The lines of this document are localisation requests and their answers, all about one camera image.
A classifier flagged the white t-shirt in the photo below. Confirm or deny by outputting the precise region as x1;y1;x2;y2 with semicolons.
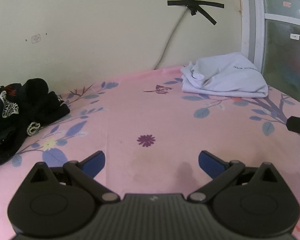
180;53;268;98

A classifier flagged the pile of black patterned clothes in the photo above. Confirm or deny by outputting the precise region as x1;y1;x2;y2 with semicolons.
0;78;70;165

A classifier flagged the pink floral bed sheet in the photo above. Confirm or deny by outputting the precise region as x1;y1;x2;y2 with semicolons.
0;68;300;239

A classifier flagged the black tape cross lower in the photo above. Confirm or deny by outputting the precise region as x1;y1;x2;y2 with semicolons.
167;0;225;25

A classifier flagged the white window frame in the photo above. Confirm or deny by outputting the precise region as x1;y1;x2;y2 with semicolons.
241;0;300;72

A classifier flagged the grey power cable on wall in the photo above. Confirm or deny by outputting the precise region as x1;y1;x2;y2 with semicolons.
153;0;195;71

